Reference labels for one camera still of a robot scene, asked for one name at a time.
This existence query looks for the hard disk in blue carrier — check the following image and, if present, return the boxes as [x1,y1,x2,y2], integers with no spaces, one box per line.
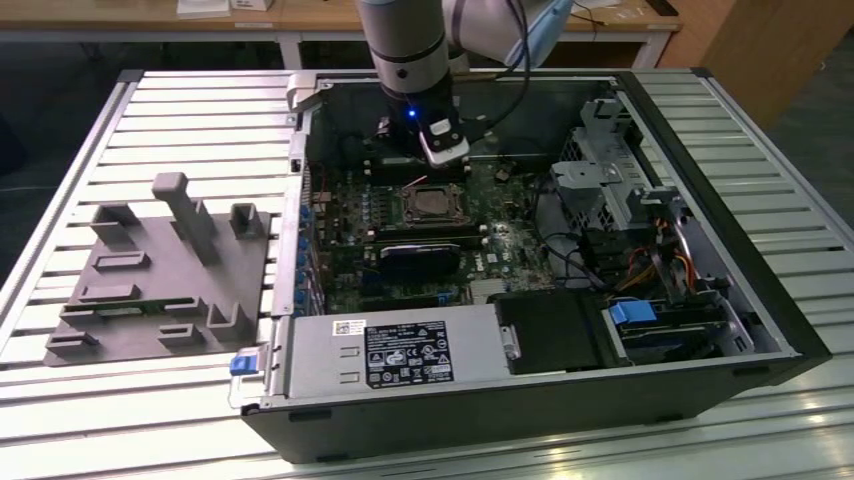
[610,298,729,361]

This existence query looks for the silver power supply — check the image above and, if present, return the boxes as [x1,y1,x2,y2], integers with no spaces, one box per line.
[263,304,515,406]

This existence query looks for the black plastic shroud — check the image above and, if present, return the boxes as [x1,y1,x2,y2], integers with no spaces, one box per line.
[492,289,619,376]

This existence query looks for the blue plastic latch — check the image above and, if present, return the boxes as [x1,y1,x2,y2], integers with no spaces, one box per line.
[228,349,260,377]

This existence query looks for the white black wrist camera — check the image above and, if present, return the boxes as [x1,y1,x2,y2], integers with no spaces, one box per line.
[418,117,472,169]

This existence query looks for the black silver PC case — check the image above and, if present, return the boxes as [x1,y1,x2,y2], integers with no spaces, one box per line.
[239,67,835,464]

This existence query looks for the silver perforated drive cage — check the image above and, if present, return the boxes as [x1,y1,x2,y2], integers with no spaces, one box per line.
[550,97,675,234]

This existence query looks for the grey case latch handle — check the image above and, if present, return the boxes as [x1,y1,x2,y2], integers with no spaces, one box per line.
[284,71,335,112]

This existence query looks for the wooden desk white legs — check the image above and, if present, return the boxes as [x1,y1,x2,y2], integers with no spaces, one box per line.
[0,0,686,71]

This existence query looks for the silver green CPU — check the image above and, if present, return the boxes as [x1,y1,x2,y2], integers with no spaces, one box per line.
[411,192,452,217]

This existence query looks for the grey parts rack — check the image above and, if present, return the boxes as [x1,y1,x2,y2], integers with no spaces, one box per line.
[43,172,276,369]

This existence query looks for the wooden cabinet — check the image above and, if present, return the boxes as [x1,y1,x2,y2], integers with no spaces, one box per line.
[657,0,854,132]

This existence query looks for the grey plastic bracket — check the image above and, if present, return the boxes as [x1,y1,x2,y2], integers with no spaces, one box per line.
[637,185,689,224]

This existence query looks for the silver finned heatsink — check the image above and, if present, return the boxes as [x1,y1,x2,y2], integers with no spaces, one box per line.
[468,279,510,305]

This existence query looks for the CPU socket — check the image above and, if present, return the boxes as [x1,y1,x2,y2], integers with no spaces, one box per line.
[394,183,468,227]

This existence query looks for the green RAM stick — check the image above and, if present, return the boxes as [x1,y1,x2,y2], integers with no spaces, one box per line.
[98,298,196,314]

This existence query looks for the silver disk bay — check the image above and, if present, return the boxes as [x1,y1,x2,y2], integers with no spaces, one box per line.
[599,289,759,366]

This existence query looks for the thick black wire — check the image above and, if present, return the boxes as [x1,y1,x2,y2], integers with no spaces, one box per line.
[541,230,606,292]

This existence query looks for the green motherboard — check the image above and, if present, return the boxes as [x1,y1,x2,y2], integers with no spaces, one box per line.
[303,149,559,319]

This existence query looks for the yellow power wire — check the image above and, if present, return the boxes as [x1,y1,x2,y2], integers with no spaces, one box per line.
[617,264,669,292]

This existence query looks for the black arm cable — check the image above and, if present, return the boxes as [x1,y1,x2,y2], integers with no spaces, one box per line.
[466,0,535,132]

